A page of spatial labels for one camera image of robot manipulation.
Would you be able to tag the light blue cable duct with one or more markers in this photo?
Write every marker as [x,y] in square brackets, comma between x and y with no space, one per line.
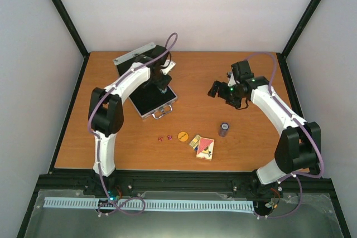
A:
[151,205]

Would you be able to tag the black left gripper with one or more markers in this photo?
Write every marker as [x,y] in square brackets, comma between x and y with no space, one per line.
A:
[164,84]

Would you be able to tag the yellow big blind button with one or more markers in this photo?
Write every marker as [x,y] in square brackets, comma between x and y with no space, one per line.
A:
[183,136]

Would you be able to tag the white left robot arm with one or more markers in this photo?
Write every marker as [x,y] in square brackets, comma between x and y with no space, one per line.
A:
[144,80]

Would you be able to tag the red playing card deck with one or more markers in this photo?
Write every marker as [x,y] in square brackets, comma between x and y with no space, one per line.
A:
[205,148]

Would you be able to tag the purple chip stack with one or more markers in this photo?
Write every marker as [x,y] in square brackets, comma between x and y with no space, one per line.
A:
[223,130]

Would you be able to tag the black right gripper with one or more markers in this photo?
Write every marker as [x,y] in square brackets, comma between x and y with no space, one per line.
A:
[216,87]

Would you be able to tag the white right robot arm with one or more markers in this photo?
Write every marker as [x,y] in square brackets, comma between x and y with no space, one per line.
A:
[299,141]

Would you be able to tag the aluminium poker case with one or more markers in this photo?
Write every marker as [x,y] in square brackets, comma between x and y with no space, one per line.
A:
[147,98]

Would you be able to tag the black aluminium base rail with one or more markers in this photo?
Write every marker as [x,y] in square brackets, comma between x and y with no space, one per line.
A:
[132,183]

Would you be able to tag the yellow card box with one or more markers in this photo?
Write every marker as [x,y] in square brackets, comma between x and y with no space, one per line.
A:
[195,142]

